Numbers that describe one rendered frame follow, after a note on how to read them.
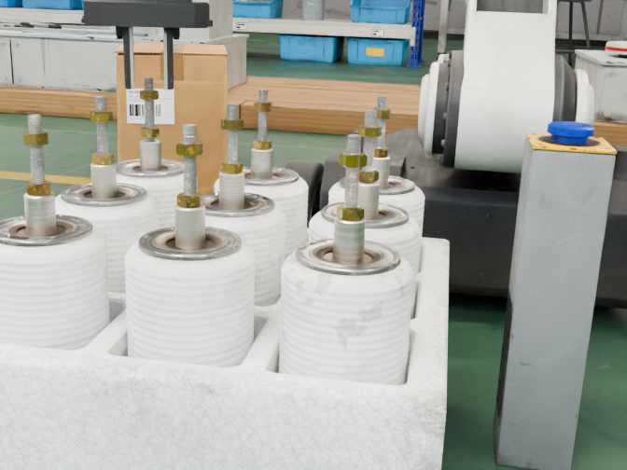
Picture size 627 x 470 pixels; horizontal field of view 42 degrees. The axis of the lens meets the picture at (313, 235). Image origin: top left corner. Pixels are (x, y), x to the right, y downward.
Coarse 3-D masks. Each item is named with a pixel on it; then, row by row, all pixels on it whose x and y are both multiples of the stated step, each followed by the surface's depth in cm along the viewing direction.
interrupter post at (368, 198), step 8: (360, 184) 68; (368, 184) 68; (376, 184) 68; (360, 192) 68; (368, 192) 68; (376, 192) 68; (360, 200) 68; (368, 200) 68; (376, 200) 69; (368, 208) 68; (376, 208) 69; (368, 216) 69; (376, 216) 69
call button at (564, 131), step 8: (552, 128) 71; (560, 128) 71; (568, 128) 70; (576, 128) 70; (584, 128) 70; (592, 128) 71; (552, 136) 72; (560, 136) 71; (568, 136) 70; (576, 136) 70; (584, 136) 70
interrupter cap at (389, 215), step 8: (328, 208) 71; (336, 208) 71; (384, 208) 71; (392, 208) 72; (400, 208) 71; (328, 216) 68; (384, 216) 70; (392, 216) 69; (400, 216) 69; (408, 216) 69; (368, 224) 66; (376, 224) 66; (384, 224) 66; (392, 224) 67; (400, 224) 67
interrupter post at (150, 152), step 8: (144, 144) 82; (152, 144) 82; (160, 144) 84; (144, 152) 83; (152, 152) 83; (160, 152) 84; (144, 160) 83; (152, 160) 83; (160, 160) 84; (144, 168) 83; (152, 168) 83; (160, 168) 84
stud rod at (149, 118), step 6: (144, 78) 81; (150, 78) 81; (150, 84) 81; (150, 90) 82; (150, 102) 82; (150, 108) 82; (150, 114) 82; (150, 120) 82; (150, 126) 83; (150, 138) 83
